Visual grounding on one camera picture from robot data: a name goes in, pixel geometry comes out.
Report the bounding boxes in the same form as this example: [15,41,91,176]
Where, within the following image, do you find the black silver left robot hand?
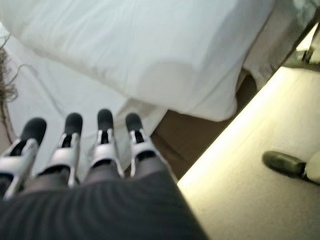
[0,108,209,240]

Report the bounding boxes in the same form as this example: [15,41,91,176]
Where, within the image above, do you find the white duvet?
[0,0,276,123]

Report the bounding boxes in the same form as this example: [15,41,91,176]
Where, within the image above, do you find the grey fringed woven cushion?
[0,34,36,126]

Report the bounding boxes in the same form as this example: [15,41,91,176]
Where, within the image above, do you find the silver left robot leg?
[261,150,320,186]

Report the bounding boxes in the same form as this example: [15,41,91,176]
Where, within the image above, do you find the brown upholstered bed frame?
[129,69,256,181]

